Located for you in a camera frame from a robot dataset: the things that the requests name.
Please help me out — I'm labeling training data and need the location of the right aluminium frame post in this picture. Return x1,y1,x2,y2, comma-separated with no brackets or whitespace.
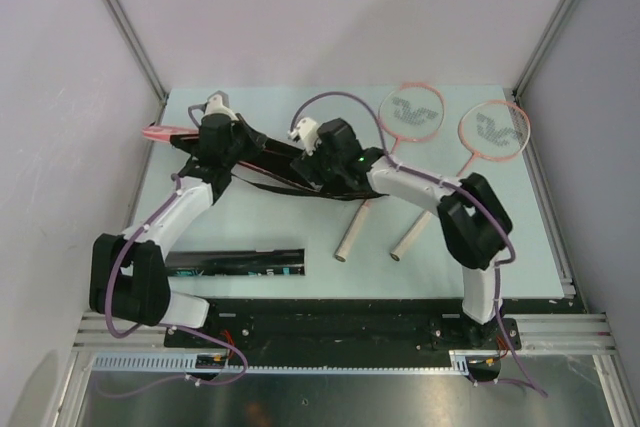
511,0,580,103

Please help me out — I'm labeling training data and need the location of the aluminium frame post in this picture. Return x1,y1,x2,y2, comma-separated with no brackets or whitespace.
511,0,580,103
101,0,168,106

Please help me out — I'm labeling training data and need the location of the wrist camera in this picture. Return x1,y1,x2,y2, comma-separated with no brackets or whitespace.
288,117,320,156
204,91,237,120

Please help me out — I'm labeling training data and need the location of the black shuttlecock tube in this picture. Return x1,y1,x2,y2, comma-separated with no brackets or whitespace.
165,248,306,277

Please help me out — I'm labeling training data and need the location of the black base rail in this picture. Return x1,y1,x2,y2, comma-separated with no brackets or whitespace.
164,295,521,373

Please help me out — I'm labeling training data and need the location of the left aluminium frame post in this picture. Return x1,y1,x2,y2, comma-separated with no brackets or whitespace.
101,0,168,106

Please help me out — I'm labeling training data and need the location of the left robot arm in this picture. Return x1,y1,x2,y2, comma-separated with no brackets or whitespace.
89,113,268,347

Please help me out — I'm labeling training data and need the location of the pink racket bag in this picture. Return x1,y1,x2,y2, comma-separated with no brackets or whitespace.
142,125,381,201

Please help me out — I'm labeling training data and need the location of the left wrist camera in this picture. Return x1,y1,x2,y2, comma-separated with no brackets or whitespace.
204,91,237,120

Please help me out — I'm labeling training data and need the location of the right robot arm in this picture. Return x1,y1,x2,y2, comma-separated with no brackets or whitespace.
288,117,514,348

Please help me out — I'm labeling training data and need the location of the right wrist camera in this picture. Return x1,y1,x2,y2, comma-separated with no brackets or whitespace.
288,117,320,156

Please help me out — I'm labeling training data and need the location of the pink badminton racket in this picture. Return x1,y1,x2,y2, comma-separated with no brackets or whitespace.
334,82,445,262
389,99,531,263

